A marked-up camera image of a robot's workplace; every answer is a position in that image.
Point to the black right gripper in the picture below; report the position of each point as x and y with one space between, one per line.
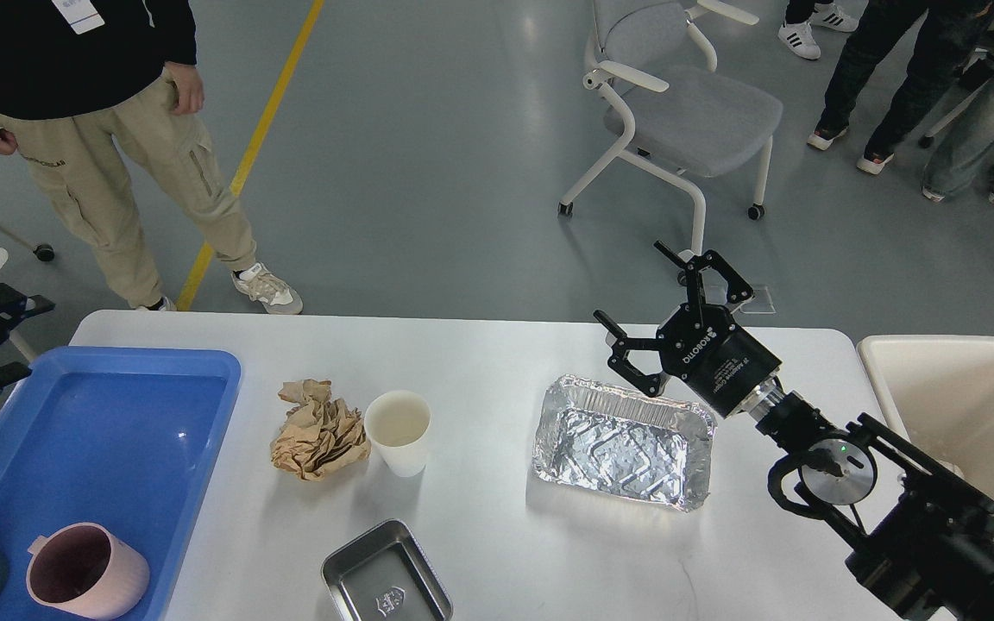
721 360

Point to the pink ribbed mug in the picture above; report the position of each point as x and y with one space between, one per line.
85 570

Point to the stainless steel rectangular tray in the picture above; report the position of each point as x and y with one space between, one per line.
383 574

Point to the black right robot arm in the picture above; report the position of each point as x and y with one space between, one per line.
922 539

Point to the aluminium foil tray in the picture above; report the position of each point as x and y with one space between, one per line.
604 438

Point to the blue plastic tray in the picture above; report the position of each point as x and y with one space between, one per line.
126 438

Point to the grey white office chair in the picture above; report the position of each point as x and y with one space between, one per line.
673 114

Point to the person in khaki trousers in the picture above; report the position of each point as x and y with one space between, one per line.
86 85

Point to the beige plastic bin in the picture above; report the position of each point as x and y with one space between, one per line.
938 393

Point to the white paper cup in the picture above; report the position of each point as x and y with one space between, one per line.
396 423

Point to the crumpled brown paper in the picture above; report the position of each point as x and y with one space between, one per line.
321 434

